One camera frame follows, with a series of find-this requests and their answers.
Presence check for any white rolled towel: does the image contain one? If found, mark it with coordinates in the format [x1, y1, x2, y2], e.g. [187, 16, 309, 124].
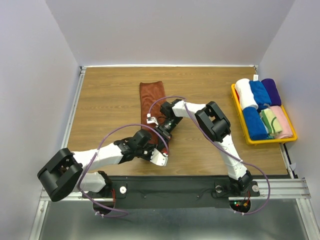
[235, 78, 258, 110]

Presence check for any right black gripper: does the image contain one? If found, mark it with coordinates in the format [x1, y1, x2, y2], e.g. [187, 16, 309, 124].
[154, 116, 183, 151]

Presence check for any purple rolled towel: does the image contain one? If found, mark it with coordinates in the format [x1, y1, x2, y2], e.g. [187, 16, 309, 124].
[261, 78, 282, 106]

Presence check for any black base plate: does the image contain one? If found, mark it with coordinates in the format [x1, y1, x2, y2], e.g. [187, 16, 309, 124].
[82, 175, 261, 210]

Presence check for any brown towel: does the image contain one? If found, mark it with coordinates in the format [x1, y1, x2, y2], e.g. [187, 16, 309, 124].
[139, 80, 173, 148]

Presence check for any pink rolled towel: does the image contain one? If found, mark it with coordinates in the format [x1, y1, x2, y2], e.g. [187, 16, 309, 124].
[270, 105, 293, 139]

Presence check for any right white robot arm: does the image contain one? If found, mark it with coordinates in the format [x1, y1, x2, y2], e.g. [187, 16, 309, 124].
[158, 98, 253, 195]

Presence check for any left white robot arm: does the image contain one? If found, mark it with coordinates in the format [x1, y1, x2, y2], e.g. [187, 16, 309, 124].
[37, 129, 168, 202]

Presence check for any aluminium frame rail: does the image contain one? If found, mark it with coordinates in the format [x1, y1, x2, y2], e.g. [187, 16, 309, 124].
[37, 67, 318, 240]

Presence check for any blue teal rolled towel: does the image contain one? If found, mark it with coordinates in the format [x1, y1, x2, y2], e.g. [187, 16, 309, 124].
[242, 106, 268, 141]

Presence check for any green cream patterned towel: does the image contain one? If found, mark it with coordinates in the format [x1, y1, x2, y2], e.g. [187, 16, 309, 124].
[259, 108, 283, 137]

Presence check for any yellow plastic tray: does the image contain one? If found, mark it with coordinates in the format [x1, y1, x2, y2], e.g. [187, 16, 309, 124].
[231, 84, 298, 145]

